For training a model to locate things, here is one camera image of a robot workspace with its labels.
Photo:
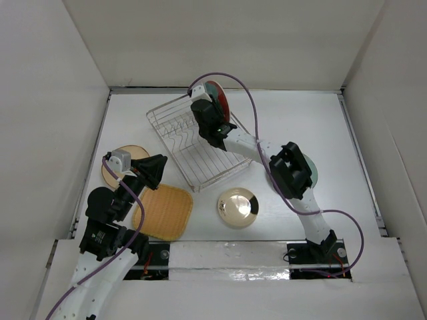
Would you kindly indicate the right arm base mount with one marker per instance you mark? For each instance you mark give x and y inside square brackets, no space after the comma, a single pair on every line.
[308,265]

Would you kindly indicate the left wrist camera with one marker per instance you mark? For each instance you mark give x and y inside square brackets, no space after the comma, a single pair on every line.
[119,161]

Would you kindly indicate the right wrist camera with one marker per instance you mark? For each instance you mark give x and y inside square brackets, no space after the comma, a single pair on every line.
[199,92]

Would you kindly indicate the woven bamboo square tray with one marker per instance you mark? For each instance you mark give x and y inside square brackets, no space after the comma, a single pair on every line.
[167,211]

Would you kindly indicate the wire dish rack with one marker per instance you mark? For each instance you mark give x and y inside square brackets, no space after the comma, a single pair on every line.
[200,164]

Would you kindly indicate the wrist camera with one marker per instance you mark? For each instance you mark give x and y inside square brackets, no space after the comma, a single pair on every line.
[199,92]
[119,161]

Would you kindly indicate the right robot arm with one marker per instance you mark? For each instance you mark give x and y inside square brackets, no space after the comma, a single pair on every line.
[286,166]

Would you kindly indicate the red and teal floral plate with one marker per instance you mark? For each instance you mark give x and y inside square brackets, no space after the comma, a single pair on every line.
[221,97]

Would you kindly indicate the small black plate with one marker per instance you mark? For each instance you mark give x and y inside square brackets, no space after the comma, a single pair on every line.
[215,100]

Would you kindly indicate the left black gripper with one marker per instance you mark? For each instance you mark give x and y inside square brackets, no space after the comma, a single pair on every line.
[153,164]

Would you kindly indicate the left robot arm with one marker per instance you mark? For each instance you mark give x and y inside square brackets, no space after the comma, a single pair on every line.
[108,250]

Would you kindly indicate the light green flower bowl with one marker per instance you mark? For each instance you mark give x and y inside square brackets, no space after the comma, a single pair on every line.
[314,170]

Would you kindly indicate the gold rimmed cream plate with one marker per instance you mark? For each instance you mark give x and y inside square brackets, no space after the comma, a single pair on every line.
[238,207]

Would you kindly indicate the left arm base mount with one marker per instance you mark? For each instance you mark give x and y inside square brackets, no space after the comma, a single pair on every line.
[155,267]

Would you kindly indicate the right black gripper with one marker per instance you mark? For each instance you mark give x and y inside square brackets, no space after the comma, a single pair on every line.
[219,117]

